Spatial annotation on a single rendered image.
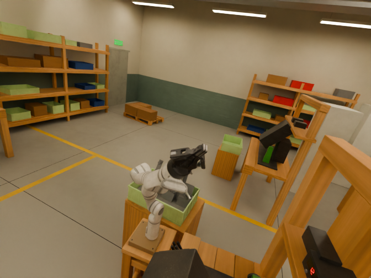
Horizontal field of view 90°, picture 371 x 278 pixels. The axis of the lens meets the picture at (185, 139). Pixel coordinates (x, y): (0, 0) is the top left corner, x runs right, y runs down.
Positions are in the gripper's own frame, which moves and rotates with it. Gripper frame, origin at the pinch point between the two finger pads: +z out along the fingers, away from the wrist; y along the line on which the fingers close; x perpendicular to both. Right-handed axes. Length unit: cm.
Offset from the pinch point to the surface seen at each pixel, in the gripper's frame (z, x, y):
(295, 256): -16, 21, 56
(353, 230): 5, 14, 59
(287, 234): -20, 12, 61
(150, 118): -432, -373, 93
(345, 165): 10, -11, 65
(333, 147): 7, -24, 71
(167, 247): -112, 15, 46
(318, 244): -7, 17, 58
